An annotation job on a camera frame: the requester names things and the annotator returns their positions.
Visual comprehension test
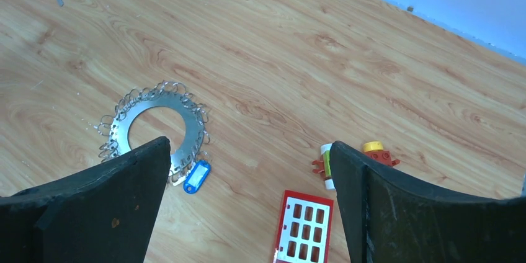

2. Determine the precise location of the toy brick car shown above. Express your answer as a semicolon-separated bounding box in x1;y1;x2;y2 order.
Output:
312;141;400;190

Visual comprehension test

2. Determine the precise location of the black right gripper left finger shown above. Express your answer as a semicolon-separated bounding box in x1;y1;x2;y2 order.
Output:
1;136;171;262

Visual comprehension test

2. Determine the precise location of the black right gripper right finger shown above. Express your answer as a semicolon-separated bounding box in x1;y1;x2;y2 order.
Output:
330;141;525;262

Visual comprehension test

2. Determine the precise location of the blue key tag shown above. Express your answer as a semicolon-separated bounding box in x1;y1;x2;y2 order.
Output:
183;160;211;194

